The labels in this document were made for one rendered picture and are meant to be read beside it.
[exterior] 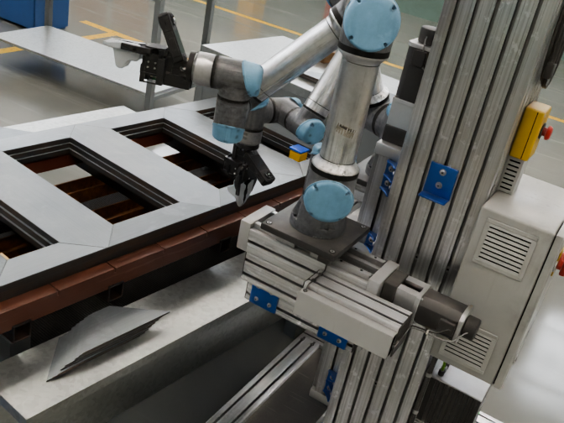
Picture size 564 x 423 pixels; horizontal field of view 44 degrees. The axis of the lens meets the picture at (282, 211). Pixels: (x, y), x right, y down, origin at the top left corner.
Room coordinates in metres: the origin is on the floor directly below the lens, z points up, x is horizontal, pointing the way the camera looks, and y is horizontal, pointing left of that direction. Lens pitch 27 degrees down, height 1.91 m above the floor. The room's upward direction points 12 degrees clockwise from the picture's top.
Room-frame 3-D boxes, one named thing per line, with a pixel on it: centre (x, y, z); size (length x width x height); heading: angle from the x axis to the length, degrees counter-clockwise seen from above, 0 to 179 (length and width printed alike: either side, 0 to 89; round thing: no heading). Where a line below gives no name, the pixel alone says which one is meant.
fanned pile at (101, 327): (1.47, 0.41, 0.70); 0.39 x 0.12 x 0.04; 146
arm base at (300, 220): (1.69, -0.10, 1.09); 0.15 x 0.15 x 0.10
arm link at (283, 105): (2.00, 0.05, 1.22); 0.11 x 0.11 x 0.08; 37
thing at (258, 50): (3.07, -0.19, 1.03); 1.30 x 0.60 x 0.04; 56
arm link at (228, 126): (1.57, 0.16, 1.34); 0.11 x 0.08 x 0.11; 0
